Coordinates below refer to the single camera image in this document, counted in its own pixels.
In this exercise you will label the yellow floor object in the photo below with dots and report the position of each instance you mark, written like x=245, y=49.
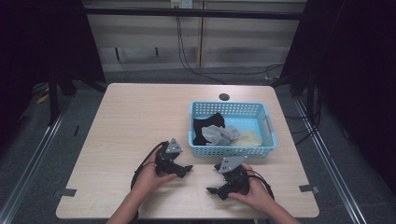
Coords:
x=42, y=99

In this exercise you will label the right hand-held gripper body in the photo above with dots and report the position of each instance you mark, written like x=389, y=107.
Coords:
x=235, y=177

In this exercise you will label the grey tape piece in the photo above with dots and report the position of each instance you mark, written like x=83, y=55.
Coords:
x=308, y=188
x=65, y=192

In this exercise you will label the grey cloth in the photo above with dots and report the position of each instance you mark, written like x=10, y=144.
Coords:
x=219, y=135

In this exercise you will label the light blue plastic basket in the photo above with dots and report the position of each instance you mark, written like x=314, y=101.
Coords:
x=230, y=151

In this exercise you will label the black cloth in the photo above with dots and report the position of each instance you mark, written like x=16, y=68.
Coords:
x=200, y=127

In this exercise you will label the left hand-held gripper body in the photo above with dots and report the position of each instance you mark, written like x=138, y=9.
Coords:
x=166, y=158

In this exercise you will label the white wall power outlet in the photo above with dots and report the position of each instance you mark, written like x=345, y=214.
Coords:
x=181, y=3

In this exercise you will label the person's left hand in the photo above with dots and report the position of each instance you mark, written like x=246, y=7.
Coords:
x=149, y=180

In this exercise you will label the black metal stand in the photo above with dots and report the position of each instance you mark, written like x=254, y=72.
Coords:
x=53, y=99

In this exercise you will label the beige cloth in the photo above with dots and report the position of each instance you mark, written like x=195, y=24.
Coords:
x=247, y=139

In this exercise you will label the black horizontal frame bar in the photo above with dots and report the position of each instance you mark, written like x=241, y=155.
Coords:
x=193, y=13

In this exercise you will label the dark curtain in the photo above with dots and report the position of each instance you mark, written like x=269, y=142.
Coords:
x=43, y=40
x=351, y=68

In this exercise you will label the person's right hand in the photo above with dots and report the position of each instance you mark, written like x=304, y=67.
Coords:
x=255, y=194

